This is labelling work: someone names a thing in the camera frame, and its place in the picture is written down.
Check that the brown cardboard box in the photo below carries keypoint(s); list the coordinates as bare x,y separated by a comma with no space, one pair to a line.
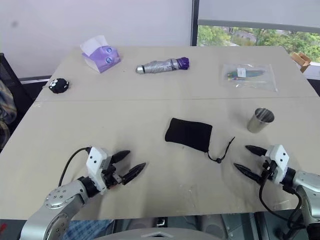
301,61

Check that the black chair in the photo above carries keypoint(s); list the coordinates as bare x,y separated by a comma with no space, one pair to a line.
10,72

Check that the silver purple folded umbrella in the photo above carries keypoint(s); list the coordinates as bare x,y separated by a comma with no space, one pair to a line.
160,66

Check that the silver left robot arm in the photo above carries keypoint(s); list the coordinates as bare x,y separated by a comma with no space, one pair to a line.
62,197

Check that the clear bag with pens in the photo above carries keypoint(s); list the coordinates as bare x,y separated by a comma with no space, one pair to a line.
247,76

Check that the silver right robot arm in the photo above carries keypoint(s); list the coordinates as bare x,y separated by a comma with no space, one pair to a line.
307,180

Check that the purple tissue box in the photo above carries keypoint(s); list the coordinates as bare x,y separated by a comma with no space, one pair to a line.
102,58

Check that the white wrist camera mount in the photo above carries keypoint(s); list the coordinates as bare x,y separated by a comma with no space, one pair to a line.
96,165
280,160

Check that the white roller blind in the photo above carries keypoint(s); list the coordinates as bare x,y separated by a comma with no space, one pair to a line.
250,10

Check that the black plush ball toy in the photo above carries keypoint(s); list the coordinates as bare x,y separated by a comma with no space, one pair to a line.
58,85

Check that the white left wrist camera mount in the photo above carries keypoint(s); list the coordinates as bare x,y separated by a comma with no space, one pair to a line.
96,165

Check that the stainless steel cup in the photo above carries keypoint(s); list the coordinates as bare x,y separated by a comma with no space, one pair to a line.
258,123

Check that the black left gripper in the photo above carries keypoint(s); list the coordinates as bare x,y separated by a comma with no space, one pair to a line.
110,176

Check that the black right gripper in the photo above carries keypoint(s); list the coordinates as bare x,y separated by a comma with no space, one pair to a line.
268,170

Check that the blue patterned fabric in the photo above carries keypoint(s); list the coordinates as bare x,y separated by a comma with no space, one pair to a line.
87,228

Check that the dark grey rounded shape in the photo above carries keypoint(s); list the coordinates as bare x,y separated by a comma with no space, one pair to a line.
212,226

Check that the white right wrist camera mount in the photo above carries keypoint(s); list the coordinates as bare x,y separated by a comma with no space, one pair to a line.
280,160

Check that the dark window frame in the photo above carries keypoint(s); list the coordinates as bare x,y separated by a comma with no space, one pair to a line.
195,22

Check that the white rounded robot torso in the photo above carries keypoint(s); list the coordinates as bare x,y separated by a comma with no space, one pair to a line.
155,235

